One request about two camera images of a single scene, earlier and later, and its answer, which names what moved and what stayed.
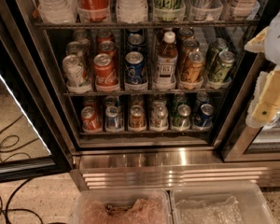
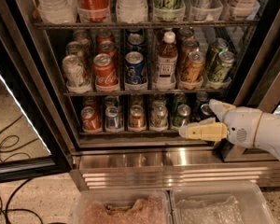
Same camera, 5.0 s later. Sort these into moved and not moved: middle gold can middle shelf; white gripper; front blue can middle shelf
Moved: white gripper
Not moved: middle gold can middle shelf; front blue can middle shelf
